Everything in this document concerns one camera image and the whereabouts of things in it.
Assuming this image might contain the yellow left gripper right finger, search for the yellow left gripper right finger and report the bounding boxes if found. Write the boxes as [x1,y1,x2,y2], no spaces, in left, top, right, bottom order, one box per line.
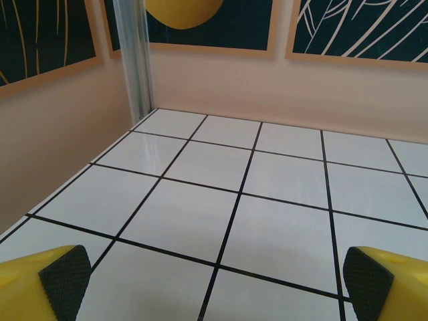
[343,246,428,321]

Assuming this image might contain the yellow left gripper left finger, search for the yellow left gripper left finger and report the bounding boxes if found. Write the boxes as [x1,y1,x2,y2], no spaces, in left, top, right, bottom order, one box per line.
[0,244,93,321]

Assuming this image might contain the dark panel with golden lines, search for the dark panel with golden lines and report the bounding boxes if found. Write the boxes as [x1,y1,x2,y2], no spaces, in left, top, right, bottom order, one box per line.
[0,0,105,98]

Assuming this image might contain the dark panel orange circle leaves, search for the dark panel orange circle leaves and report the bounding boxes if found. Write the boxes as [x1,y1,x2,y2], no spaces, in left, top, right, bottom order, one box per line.
[285,0,428,72]

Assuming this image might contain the dark panel golden oval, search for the dark panel golden oval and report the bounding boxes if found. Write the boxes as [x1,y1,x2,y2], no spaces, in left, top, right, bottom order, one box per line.
[103,0,279,60]

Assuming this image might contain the aluminium corner post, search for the aluminium corner post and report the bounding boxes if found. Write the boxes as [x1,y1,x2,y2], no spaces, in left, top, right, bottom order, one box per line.
[113,0,155,122]

